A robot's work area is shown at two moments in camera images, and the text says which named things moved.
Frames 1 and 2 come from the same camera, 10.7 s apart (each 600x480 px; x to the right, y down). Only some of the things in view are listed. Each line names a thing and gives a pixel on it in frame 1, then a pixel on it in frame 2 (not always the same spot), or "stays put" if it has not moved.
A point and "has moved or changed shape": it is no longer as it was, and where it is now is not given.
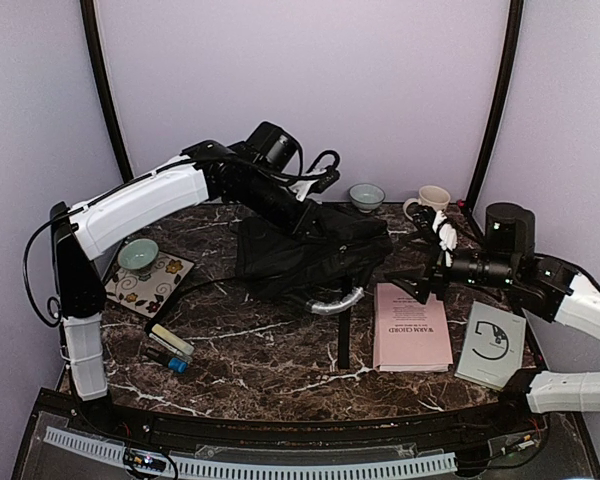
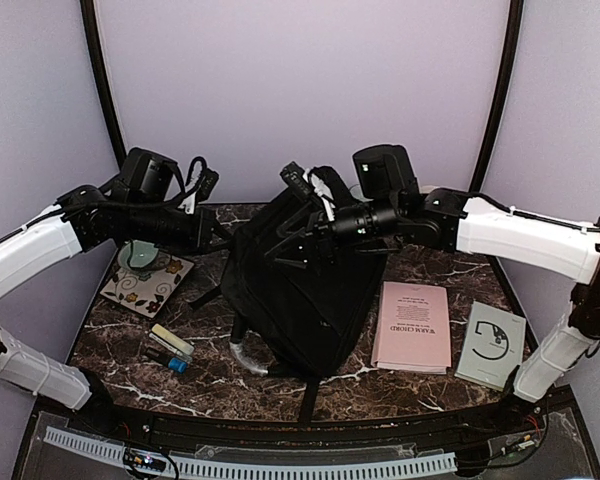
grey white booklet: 493,346 stays put
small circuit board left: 131,460 stays put
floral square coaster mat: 148,296 stays put
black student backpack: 312,255 has moved or changed shape
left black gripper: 300,221 → 200,232
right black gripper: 423,278 → 281,229
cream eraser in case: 173,339 stays put
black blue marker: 177,364 stays put
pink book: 408,335 stays put
